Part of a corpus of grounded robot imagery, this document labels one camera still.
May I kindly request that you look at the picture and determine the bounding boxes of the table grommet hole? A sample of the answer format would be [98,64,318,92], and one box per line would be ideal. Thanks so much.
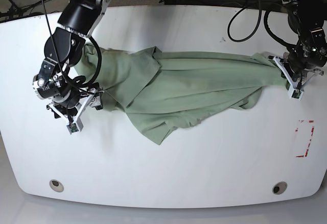
[272,182,288,195]
[49,180,64,192]

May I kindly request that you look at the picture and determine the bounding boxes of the right table grommet hole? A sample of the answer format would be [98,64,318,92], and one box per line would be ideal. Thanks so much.
[272,182,288,195]

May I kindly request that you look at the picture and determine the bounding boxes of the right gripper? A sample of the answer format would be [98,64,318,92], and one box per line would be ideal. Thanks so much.
[51,89,103,119]

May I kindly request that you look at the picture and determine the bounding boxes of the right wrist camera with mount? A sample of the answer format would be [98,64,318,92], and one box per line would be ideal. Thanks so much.
[46,86,104,134]

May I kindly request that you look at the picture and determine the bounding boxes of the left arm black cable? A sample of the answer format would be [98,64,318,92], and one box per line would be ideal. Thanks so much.
[227,0,299,54]

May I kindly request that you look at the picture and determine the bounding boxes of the left table grommet hole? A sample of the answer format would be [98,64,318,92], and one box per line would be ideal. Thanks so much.
[49,180,64,192]

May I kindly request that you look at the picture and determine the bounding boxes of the red tape rectangle marking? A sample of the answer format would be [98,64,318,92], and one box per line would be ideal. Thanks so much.
[293,120,315,158]

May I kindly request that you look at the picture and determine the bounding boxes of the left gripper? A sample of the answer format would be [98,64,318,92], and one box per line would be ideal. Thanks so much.
[282,52,324,84]

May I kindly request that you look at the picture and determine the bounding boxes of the green T-shirt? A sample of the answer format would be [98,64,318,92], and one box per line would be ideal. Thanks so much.
[74,42,289,146]

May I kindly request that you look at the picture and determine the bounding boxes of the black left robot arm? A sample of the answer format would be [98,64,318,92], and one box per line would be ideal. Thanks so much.
[264,0,326,82]

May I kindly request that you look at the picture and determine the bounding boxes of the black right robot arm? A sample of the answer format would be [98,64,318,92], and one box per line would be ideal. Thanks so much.
[33,0,111,121]

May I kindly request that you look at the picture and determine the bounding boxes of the black tripod legs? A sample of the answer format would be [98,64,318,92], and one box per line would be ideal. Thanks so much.
[1,0,51,22]

